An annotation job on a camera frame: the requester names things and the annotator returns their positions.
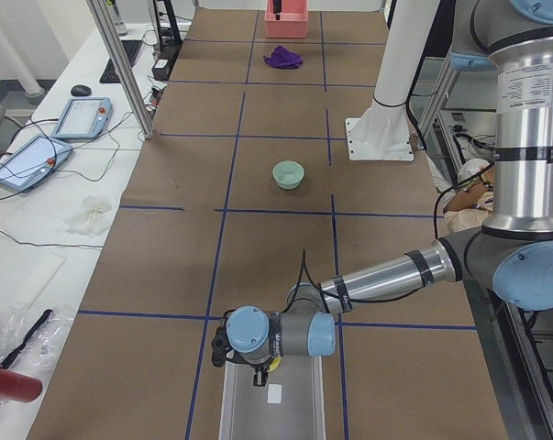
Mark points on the black computer mouse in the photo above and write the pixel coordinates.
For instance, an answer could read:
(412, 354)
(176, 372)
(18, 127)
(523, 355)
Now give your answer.
(80, 90)

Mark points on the crumpled white tissue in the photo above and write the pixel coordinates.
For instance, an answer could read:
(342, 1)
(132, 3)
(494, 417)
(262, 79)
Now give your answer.
(91, 220)

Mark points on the red cylinder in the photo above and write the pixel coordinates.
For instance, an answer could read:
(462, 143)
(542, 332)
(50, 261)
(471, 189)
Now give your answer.
(18, 387)

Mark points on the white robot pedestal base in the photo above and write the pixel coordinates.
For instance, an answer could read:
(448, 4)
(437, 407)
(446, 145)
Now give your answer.
(382, 132)

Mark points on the teach pendant near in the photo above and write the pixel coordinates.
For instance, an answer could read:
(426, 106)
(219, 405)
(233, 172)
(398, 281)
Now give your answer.
(29, 166)

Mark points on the pink plastic bin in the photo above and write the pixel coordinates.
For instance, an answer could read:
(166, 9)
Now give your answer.
(286, 19)

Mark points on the teach pendant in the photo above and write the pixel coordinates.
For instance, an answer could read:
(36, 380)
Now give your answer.
(29, 166)
(83, 118)

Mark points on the clear plastic bag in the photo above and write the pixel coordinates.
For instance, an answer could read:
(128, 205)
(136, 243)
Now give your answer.
(33, 340)

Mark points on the teach pendant far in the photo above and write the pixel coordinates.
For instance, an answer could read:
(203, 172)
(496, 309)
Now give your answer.
(83, 118)

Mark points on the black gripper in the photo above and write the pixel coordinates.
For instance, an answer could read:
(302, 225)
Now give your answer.
(259, 377)

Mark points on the aluminium frame post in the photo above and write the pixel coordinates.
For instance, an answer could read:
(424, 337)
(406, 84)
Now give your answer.
(117, 55)

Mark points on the translucent plastic box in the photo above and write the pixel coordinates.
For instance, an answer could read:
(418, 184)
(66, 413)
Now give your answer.
(245, 414)

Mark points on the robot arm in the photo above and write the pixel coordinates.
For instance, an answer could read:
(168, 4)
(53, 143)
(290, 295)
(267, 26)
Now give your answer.
(510, 253)

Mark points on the white label in box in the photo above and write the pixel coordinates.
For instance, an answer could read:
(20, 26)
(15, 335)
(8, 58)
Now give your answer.
(274, 394)

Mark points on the mint green bowl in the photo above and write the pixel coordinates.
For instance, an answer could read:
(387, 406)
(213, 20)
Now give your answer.
(288, 174)

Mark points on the white flat strip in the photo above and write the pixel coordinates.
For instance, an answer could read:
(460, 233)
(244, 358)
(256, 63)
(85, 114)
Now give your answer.
(37, 282)

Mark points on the purple cloth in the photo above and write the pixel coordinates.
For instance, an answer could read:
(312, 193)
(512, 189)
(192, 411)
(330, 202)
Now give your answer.
(283, 59)

